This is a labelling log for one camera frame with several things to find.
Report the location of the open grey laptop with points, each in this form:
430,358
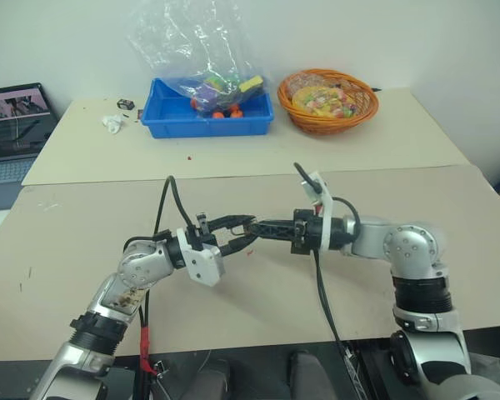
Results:
12,125

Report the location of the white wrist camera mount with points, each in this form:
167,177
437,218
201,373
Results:
204,262
327,210

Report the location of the colourful candy snack pack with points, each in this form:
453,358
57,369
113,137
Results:
325,102

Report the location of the yellow foam block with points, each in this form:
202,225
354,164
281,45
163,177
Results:
250,84

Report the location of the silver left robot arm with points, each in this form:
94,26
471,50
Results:
141,266

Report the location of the orange wicker basket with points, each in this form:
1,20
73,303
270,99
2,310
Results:
329,125

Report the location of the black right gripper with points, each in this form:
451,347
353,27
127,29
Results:
306,233

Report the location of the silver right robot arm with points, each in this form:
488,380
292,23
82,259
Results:
408,246

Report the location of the small black box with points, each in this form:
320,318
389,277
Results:
125,103

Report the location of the crumpled white tissue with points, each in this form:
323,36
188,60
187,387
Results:
112,123

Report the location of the purple green toy car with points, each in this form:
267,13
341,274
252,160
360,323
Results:
212,98

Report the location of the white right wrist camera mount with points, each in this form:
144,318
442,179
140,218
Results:
327,210

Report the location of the blue plastic bin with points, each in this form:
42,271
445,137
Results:
171,125

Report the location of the clear plastic bag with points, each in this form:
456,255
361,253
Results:
183,41

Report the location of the reddish snack pack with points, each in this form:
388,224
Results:
304,81

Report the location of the brass padlock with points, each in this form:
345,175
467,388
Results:
246,231

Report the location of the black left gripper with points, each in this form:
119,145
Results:
205,236

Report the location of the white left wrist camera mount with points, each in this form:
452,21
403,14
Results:
204,262

